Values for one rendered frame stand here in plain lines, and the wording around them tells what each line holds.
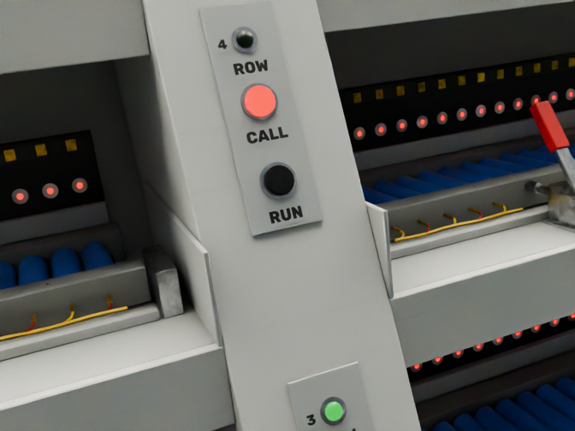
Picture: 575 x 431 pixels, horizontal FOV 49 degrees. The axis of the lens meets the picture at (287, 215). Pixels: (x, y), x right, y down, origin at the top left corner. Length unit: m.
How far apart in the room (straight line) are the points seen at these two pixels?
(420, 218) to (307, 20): 0.16
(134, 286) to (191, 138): 0.10
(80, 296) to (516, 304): 0.25
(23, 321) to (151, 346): 0.08
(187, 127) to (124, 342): 0.12
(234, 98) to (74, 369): 0.16
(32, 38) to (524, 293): 0.31
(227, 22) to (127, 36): 0.05
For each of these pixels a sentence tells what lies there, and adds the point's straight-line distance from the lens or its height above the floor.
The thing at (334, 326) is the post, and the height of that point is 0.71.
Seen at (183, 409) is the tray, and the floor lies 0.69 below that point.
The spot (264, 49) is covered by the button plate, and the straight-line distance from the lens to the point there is 0.35.
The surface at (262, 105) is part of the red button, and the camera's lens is 0.34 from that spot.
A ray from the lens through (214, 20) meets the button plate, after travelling 0.35.
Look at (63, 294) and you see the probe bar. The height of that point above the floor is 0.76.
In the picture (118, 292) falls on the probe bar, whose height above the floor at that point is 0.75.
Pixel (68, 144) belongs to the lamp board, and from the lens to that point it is 0.48.
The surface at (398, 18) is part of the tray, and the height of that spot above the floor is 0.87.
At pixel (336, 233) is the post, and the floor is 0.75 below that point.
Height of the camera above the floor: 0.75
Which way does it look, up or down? 3 degrees up
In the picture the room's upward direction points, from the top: 13 degrees counter-clockwise
